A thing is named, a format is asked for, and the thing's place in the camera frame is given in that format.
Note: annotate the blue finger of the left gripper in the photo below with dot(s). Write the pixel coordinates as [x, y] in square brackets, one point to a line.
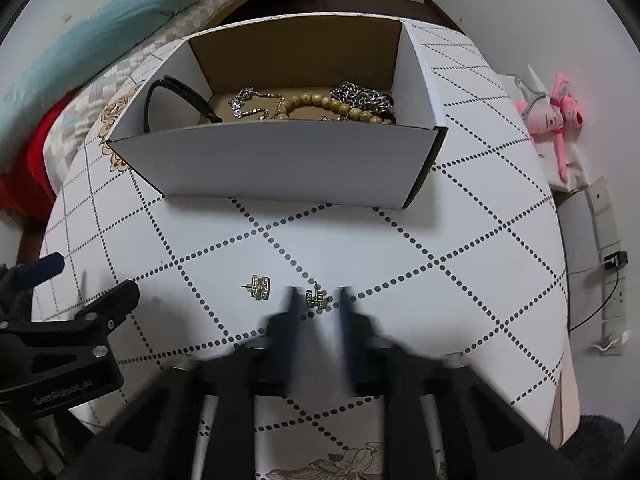
[107, 312]
[40, 271]

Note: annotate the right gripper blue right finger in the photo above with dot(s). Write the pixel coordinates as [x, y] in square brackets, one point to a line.
[363, 359]

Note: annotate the pink panther plush toy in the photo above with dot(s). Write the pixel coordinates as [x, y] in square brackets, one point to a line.
[552, 115]

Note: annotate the white diamond pattern tablecloth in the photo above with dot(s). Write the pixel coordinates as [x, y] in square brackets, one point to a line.
[473, 267]

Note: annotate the white cardboard box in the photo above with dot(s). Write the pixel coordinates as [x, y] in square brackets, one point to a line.
[338, 108]

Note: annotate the white cloth covered box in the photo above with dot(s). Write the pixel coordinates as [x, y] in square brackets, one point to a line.
[545, 145]

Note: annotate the red blanket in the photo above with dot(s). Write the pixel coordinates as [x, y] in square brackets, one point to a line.
[25, 189]

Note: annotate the gold crystal earring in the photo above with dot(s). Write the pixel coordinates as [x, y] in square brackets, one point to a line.
[315, 298]
[259, 287]

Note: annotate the white power strip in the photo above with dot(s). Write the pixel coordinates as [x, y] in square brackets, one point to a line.
[613, 313]

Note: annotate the black fluffy rug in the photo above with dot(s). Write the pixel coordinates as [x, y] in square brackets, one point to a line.
[594, 446]

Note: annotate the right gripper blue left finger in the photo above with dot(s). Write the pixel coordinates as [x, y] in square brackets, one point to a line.
[282, 334]

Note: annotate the light blue quilt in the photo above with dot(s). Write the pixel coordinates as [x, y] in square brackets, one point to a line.
[81, 53]

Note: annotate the black power adapter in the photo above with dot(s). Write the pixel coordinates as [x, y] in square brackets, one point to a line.
[615, 261]

